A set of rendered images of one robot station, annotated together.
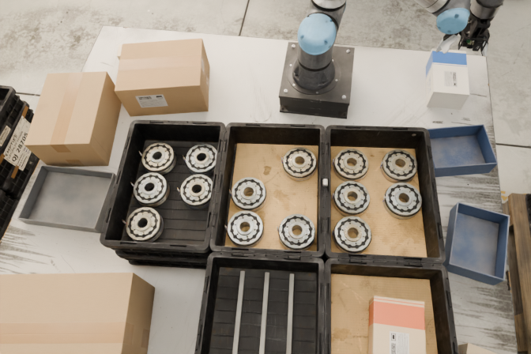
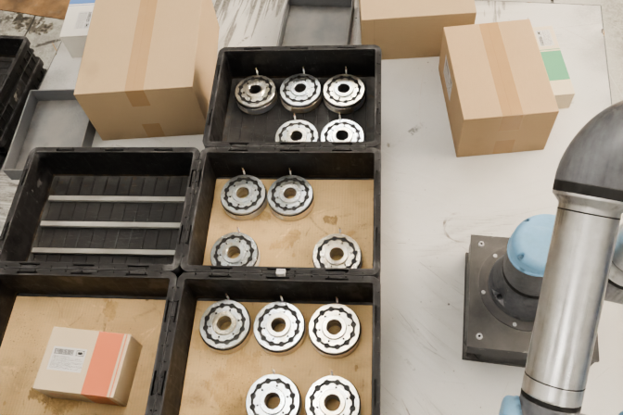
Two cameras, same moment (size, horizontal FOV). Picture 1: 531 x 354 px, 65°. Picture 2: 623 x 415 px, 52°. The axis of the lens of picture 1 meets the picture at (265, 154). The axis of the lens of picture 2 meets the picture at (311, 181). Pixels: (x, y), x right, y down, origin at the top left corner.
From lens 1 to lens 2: 0.88 m
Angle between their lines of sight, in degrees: 42
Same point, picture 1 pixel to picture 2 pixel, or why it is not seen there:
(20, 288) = (187, 2)
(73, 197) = (319, 37)
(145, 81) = (463, 56)
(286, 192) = (296, 245)
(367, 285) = not seen: hidden behind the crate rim
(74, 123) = (389, 0)
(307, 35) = (527, 226)
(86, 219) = not seen: hidden behind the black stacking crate
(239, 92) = (496, 194)
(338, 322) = (122, 307)
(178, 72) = (485, 91)
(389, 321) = (98, 350)
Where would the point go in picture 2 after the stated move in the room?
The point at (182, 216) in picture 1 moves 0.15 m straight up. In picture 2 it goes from (267, 132) to (258, 93)
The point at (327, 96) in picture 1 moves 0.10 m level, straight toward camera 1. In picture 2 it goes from (479, 309) to (430, 304)
